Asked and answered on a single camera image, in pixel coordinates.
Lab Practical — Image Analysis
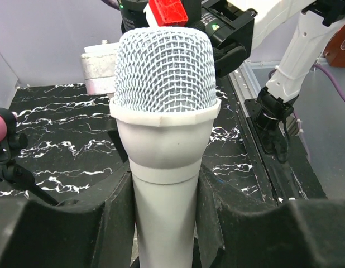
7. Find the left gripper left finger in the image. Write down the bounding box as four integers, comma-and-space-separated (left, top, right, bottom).
0, 164, 135, 267

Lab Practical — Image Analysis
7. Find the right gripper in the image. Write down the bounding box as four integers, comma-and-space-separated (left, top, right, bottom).
213, 46, 247, 78

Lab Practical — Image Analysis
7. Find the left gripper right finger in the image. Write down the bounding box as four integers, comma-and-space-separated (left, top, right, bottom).
196, 166, 345, 267

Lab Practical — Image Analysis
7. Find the white microphone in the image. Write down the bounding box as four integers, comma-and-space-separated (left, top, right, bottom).
109, 27, 221, 267

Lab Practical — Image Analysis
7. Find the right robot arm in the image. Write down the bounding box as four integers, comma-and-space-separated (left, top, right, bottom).
118, 1, 345, 130

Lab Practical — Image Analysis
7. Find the black tripod mic stand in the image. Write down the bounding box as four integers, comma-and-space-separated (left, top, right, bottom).
0, 108, 59, 206

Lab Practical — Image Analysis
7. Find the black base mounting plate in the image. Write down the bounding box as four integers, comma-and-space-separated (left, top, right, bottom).
244, 99, 327, 203

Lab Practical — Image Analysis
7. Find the pink wedge-shaped case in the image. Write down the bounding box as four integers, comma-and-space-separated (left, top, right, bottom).
80, 40, 119, 97

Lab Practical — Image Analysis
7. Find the aluminium frame rail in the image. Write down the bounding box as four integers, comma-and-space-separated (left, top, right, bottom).
228, 63, 276, 203

